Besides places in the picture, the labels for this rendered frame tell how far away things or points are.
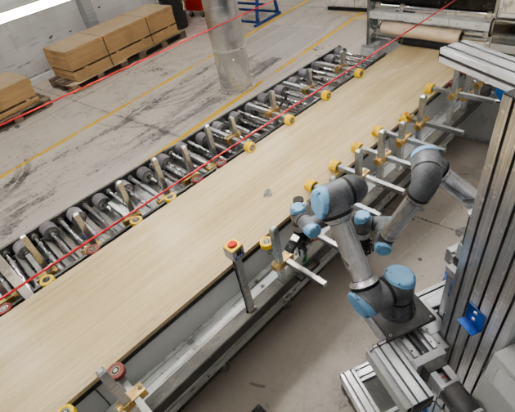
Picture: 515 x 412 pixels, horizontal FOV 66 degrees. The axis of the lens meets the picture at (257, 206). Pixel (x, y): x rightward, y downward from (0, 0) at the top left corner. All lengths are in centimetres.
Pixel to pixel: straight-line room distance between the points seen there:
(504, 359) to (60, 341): 192
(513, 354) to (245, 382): 174
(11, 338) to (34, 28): 703
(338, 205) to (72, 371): 145
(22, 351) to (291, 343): 162
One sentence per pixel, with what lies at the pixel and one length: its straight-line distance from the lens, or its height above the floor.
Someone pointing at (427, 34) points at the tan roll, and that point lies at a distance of 439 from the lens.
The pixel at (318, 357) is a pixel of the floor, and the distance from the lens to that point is 287.
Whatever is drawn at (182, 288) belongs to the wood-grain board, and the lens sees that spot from 220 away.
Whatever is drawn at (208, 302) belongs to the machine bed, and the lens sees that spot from 231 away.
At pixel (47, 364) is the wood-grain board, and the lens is 228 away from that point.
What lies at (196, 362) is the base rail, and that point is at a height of 70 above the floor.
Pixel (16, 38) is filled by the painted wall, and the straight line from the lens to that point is 874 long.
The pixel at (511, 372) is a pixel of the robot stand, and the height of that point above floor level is 123.
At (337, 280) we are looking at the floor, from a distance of 321.
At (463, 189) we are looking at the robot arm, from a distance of 188.
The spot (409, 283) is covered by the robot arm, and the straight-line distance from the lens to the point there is 163.
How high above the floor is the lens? 255
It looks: 41 degrees down
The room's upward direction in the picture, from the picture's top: 12 degrees counter-clockwise
